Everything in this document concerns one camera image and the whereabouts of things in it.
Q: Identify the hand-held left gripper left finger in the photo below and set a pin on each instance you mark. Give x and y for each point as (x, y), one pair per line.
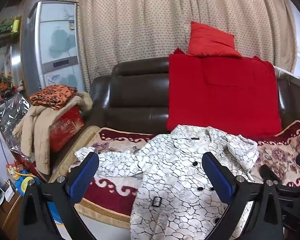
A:
(83, 175)

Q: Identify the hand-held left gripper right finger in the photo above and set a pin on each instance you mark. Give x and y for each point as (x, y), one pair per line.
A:
(218, 177)

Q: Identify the white crackle-print coat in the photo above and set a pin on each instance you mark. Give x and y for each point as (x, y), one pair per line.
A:
(175, 180)

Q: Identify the floral red sofa mat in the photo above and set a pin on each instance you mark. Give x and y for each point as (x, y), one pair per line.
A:
(110, 192)

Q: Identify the red cardboard box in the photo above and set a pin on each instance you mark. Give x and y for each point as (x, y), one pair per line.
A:
(65, 132)

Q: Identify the beige padded coat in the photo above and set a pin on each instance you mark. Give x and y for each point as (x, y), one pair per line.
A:
(35, 130)

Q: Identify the red blanket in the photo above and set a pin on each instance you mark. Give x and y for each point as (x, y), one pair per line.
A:
(222, 97)

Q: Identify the orange black patterned cloth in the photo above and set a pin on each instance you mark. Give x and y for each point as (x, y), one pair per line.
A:
(52, 96)

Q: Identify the brown leather sofa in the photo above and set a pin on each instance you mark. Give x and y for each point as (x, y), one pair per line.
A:
(132, 100)

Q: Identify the white rod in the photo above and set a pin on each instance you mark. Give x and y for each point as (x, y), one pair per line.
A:
(290, 73)

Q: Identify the silver plastic wrap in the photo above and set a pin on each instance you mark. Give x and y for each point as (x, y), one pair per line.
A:
(10, 115)

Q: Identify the orange artificial flowers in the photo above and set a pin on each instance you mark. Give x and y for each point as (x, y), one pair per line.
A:
(3, 81)

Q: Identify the silver floral refrigerator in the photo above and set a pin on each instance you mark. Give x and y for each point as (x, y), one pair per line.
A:
(57, 42)

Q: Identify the red pillow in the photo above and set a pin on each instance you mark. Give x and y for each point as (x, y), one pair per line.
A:
(210, 40)

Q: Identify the beige dotted curtain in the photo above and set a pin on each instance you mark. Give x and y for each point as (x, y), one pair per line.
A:
(140, 17)

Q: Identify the green potted plant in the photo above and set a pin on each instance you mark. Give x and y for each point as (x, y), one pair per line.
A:
(5, 25)

